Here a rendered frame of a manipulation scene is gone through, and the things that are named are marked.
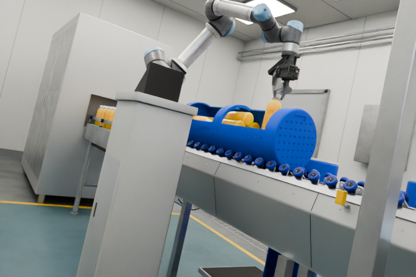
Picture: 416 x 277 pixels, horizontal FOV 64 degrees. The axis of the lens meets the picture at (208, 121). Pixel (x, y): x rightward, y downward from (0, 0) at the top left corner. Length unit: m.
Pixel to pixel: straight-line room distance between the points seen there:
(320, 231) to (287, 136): 0.43
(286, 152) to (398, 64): 0.70
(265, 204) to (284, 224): 0.12
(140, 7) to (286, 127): 5.58
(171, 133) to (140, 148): 0.17
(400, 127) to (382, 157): 0.08
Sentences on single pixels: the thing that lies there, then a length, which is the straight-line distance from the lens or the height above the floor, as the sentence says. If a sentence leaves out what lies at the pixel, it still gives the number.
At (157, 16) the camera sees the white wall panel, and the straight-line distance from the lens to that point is 6.88.
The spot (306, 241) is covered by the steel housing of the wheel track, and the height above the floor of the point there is 0.73.
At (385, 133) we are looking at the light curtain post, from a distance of 0.90.
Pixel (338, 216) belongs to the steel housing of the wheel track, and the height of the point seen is 0.86.
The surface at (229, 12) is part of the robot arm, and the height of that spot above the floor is 1.64.
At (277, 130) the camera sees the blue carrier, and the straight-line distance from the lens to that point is 1.43.
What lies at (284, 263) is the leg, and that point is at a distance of 1.42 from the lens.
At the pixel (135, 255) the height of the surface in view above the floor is 0.42.
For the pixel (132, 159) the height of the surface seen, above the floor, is 0.85.
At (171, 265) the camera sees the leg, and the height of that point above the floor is 0.16.
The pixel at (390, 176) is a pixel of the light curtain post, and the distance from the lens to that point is 0.89.
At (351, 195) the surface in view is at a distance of 1.22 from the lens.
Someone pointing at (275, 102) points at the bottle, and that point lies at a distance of 1.55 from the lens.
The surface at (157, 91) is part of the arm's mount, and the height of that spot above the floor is 1.19.
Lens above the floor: 1.01
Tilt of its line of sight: 3 degrees up
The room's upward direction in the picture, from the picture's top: 13 degrees clockwise
